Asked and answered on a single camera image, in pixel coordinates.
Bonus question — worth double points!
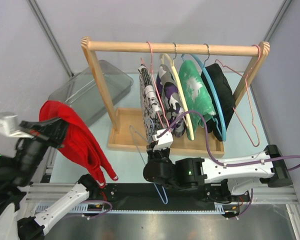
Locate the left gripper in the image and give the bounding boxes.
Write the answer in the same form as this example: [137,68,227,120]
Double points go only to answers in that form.
[13,111,74,183]

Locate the light blue wire hanger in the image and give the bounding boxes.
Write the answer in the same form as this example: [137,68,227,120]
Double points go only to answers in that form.
[129,118,169,205]

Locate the pink wire hanger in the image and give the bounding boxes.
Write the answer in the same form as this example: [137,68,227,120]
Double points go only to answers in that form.
[146,41,170,127]
[214,44,263,147]

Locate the black white print trousers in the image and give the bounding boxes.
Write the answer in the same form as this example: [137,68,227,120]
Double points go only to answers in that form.
[138,64,166,139]

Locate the red trousers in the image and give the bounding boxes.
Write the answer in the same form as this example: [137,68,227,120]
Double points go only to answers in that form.
[39,100,119,188]

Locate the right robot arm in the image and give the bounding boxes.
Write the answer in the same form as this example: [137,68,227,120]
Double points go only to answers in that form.
[143,144,293,201]

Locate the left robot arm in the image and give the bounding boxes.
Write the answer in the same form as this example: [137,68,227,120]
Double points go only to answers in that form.
[0,112,101,240]

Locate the purple camouflage trousers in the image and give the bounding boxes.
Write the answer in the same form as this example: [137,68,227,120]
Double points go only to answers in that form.
[156,64,186,138]

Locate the green tie-dye trousers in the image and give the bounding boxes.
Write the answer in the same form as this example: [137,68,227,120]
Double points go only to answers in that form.
[178,60,216,132]

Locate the cream wooden hanger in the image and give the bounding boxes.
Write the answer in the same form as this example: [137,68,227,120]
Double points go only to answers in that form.
[159,53,195,141]

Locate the clear plastic bin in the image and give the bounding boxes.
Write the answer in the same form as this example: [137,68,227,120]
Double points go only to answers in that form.
[48,60,134,126]

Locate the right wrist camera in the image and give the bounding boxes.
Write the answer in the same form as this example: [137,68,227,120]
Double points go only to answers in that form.
[152,129,174,151]

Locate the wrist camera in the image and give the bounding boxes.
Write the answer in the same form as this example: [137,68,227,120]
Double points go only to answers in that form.
[152,129,174,151]
[0,111,33,138]

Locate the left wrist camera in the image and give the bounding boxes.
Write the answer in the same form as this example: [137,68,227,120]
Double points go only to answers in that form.
[0,111,33,138]

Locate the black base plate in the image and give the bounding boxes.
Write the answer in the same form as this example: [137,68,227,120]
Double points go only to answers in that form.
[101,183,251,212]

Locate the aluminium rail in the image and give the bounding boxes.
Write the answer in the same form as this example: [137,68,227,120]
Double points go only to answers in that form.
[23,183,299,217]

